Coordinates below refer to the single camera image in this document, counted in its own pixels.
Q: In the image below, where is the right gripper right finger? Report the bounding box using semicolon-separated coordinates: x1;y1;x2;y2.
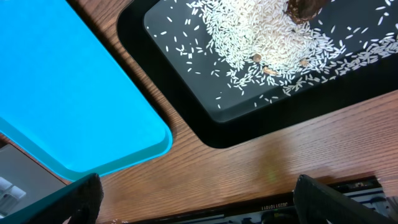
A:
294;175;396;224

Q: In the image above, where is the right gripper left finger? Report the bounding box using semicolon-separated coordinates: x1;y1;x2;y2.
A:
1;173;103;224

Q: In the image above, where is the black rectangular tray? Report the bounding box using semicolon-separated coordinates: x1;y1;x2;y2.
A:
116;1;397;148

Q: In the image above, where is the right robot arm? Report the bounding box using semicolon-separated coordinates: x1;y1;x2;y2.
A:
1;144;397;224

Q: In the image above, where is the white rice pile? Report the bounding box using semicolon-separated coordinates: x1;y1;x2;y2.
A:
152;0;398;110

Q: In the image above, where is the brown food scrap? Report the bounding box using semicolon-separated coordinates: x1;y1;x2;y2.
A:
285;0;329;24

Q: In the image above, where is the teal plastic serving tray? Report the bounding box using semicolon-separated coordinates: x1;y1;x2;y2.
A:
1;0;173;181

